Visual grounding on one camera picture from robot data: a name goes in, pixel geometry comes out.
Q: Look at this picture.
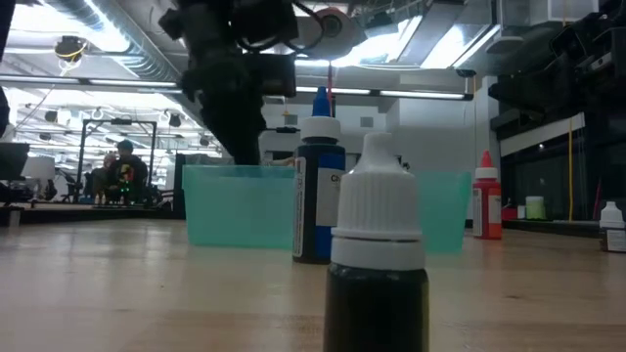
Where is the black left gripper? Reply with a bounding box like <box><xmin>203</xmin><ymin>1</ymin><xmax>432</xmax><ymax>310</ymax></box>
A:
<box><xmin>183</xmin><ymin>53</ymin><xmax>264</xmax><ymax>166</ymax></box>

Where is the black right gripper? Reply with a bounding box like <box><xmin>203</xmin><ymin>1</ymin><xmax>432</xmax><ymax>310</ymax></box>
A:
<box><xmin>488</xmin><ymin>22</ymin><xmax>626</xmax><ymax>131</ymax></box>

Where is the blue food coloring bottle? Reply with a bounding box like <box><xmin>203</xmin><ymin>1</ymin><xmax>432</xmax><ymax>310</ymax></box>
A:
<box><xmin>291</xmin><ymin>86</ymin><xmax>347</xmax><ymax>266</ymax></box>

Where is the small labelled dropper bottle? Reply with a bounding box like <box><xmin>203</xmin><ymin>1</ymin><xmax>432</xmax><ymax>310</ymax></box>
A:
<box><xmin>599</xmin><ymin>200</ymin><xmax>626</xmax><ymax>253</ymax></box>

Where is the small dark dropper bottle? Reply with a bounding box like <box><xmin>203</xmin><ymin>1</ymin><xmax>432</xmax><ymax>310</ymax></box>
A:
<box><xmin>322</xmin><ymin>131</ymin><xmax>431</xmax><ymax>352</ymax></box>

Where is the orange-red food coloring bottle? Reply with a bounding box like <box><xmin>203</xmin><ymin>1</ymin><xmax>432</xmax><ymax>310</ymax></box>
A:
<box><xmin>471</xmin><ymin>150</ymin><xmax>504</xmax><ymax>241</ymax></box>

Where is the translucent green plastic bin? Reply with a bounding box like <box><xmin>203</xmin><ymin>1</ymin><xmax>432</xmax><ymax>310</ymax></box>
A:
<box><xmin>181</xmin><ymin>164</ymin><xmax>473</xmax><ymax>254</ymax></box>

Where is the black upright box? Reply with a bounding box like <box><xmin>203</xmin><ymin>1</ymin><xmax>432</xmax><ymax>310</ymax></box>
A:
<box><xmin>173</xmin><ymin>153</ymin><xmax>188</xmax><ymax>220</ymax></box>

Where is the white ceiling box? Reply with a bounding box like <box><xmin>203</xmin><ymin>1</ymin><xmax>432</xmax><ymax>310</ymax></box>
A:
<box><xmin>498</xmin><ymin>0</ymin><xmax>601</xmax><ymax>26</ymax></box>

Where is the suspended linear light bar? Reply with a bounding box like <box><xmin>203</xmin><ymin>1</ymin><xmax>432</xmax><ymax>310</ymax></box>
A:
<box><xmin>0</xmin><ymin>73</ymin><xmax>475</xmax><ymax>103</ymax></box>

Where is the pale green jar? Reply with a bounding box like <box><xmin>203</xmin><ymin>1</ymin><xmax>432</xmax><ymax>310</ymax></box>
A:
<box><xmin>525</xmin><ymin>195</ymin><xmax>547</xmax><ymax>221</ymax></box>

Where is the red desk lamp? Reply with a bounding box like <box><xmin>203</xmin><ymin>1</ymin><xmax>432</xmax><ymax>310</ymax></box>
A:
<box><xmin>292</xmin><ymin>5</ymin><xmax>368</xmax><ymax>118</ymax></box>

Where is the white lampshade table lamp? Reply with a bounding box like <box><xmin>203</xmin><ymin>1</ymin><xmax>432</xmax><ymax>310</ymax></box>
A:
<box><xmin>22</xmin><ymin>155</ymin><xmax>57</xmax><ymax>181</ymax></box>

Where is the black monitor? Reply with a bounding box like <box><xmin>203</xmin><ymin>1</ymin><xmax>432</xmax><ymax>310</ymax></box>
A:
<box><xmin>0</xmin><ymin>142</ymin><xmax>31</xmax><ymax>182</ymax></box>

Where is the black ceiling cable reel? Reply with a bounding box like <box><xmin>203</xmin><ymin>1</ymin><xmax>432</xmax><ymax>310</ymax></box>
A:
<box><xmin>52</xmin><ymin>34</ymin><xmax>90</xmax><ymax>65</ymax></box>

